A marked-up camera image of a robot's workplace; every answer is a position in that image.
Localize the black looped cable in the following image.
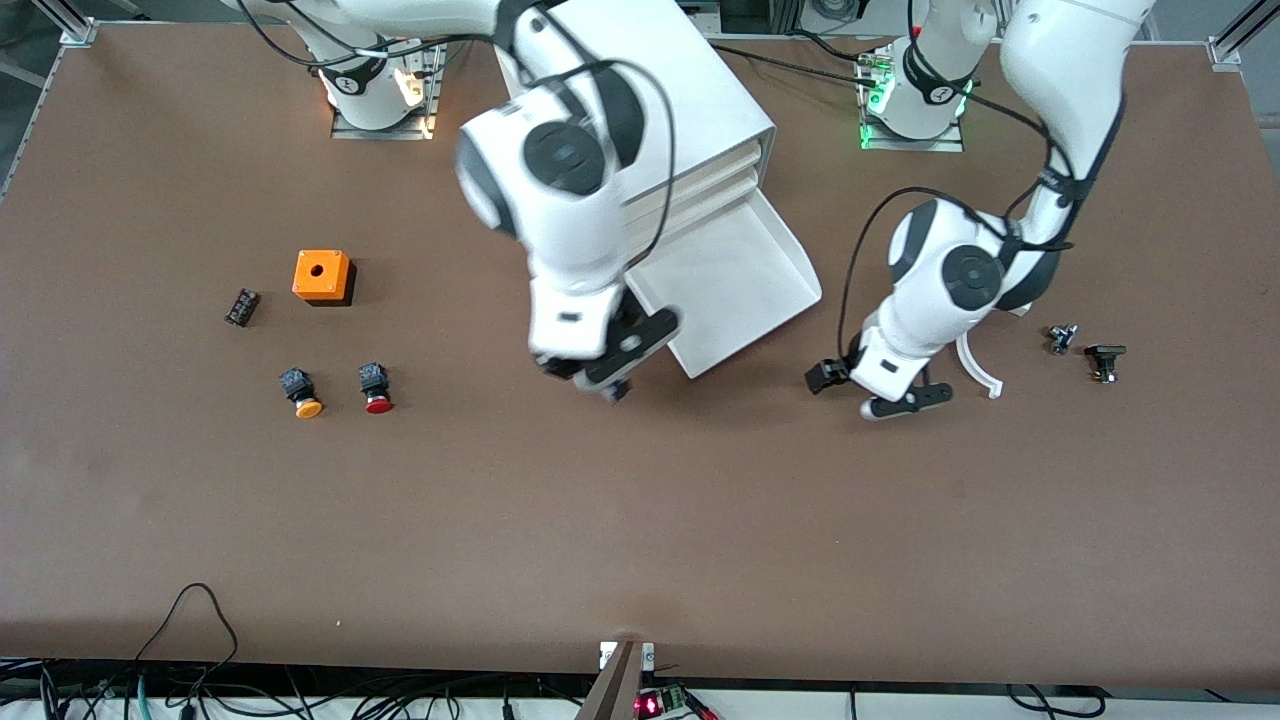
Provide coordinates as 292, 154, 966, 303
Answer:
133, 582, 241, 691

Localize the white curved plastic arc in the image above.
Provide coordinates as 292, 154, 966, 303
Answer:
955, 300, 1033, 401

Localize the aluminium frame profile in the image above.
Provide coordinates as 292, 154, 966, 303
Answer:
1205, 0, 1280, 69
28, 0, 99, 47

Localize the circuit board with red light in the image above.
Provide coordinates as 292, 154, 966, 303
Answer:
634, 684, 719, 720

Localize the small black clamp part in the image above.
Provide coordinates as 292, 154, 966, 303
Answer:
1084, 343, 1129, 386

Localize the grey camera post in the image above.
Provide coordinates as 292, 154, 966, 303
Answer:
574, 640, 647, 720

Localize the orange push button switch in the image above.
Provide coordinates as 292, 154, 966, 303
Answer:
279, 368, 326, 420

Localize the orange button enclosure box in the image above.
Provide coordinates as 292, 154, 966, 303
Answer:
292, 250, 358, 308

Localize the red push button switch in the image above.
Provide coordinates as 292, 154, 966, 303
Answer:
358, 362, 395, 415

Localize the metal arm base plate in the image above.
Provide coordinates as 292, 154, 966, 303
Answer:
330, 40, 448, 142
857, 45, 967, 154

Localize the black cable below table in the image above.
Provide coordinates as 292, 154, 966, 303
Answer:
1004, 684, 1109, 720

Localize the black cable to arm base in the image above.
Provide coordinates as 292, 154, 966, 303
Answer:
708, 42, 883, 79

